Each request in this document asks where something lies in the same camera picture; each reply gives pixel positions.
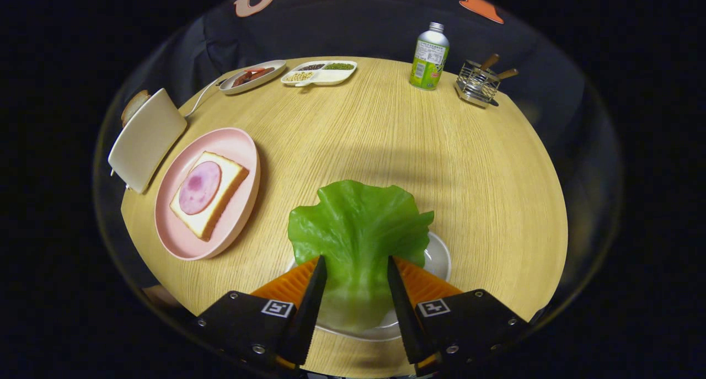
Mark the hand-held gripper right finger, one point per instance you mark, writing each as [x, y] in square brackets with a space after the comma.
[405, 313]

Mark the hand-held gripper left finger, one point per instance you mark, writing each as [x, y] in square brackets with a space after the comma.
[306, 313]

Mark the green lettuce leaf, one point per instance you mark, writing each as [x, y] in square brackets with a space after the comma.
[358, 230]

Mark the brown-crust bread slice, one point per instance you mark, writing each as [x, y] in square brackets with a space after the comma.
[132, 106]

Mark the small white plate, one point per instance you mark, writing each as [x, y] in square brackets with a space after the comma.
[438, 260]

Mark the square toast slice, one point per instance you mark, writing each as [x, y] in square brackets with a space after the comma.
[229, 188]

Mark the round pink ham slice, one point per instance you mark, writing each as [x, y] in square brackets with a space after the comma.
[199, 187]

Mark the pink plate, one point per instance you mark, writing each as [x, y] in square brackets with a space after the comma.
[231, 147]

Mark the white toaster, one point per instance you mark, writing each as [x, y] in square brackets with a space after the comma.
[146, 139]

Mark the pile of yellow soybeans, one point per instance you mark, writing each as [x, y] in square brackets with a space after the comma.
[299, 76]

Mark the white divided dish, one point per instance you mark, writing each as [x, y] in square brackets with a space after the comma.
[331, 76]

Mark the brown meat piece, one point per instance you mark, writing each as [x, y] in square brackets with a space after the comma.
[242, 80]
[263, 73]

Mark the pile of dark red beans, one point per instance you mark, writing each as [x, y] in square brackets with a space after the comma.
[313, 67]

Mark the pile of green beans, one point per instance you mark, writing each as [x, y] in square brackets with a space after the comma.
[339, 66]

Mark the round white plate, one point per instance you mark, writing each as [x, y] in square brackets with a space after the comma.
[273, 65]

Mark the green label metal bottle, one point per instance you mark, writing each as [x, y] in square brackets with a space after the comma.
[429, 59]

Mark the black backdrop cloth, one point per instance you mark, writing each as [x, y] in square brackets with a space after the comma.
[353, 26]

